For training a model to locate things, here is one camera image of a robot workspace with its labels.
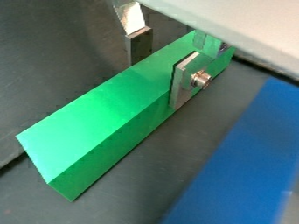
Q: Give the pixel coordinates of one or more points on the dark blue rectangular block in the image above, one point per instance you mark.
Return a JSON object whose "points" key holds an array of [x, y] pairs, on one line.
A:
{"points": [[244, 183]]}

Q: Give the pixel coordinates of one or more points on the green rectangular block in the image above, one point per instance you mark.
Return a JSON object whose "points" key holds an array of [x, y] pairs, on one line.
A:
{"points": [[76, 143]]}

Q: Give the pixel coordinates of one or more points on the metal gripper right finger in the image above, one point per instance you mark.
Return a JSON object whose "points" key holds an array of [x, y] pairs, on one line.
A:
{"points": [[191, 78]]}

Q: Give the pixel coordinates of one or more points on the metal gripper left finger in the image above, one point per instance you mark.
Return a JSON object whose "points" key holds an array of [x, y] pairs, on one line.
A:
{"points": [[137, 33]]}

